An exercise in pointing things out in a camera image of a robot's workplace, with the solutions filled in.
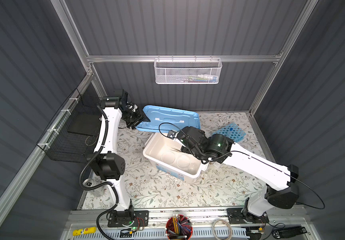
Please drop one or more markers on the black wire side basket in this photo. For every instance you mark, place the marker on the black wire side basket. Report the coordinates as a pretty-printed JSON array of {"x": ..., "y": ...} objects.
[{"x": 73, "y": 135}]

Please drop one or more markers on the blue test tube rack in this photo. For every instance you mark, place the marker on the blue test tube rack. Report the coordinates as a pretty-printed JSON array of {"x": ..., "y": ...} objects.
[{"x": 232, "y": 131}]

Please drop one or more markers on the black device on shelf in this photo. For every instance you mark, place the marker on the black device on shelf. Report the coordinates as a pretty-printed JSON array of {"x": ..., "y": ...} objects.
[{"x": 290, "y": 232}]

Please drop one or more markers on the white wire wall basket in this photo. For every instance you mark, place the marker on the white wire wall basket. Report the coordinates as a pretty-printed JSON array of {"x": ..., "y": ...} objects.
[{"x": 187, "y": 71}]

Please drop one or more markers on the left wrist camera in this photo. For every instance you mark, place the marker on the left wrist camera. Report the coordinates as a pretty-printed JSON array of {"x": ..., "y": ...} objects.
[{"x": 123, "y": 103}]

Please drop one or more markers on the yellow marker bottle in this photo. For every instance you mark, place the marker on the yellow marker bottle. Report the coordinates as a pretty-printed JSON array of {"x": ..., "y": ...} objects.
[{"x": 85, "y": 231}]

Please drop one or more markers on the white plastic storage bin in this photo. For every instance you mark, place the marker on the white plastic storage bin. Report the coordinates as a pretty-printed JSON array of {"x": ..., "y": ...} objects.
[{"x": 157, "y": 144}]

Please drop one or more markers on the blue plastic bin lid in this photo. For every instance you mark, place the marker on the blue plastic bin lid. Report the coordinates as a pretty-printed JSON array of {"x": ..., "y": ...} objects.
[{"x": 166, "y": 119}]

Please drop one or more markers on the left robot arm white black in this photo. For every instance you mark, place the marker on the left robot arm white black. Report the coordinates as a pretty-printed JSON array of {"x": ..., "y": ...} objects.
[{"x": 105, "y": 162}]

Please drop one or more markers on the red pencil cup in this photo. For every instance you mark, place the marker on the red pencil cup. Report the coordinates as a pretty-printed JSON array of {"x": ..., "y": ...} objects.
[{"x": 179, "y": 227}]

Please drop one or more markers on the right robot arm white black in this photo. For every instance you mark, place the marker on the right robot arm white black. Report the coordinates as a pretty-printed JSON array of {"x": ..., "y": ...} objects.
[{"x": 280, "y": 190}]

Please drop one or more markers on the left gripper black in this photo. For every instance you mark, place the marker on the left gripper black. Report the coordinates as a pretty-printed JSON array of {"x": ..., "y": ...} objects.
[{"x": 140, "y": 118}]

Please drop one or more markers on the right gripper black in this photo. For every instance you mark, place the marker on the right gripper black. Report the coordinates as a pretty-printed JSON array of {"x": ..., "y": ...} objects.
[{"x": 199, "y": 132}]

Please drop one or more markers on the clear petri dish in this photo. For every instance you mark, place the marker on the clear petri dish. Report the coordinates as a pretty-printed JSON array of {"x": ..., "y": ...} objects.
[
  {"x": 168, "y": 157},
  {"x": 183, "y": 161}
]

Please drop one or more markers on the metal can at edge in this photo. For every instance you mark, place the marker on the metal can at edge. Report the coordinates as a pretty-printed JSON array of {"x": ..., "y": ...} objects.
[{"x": 89, "y": 186}]

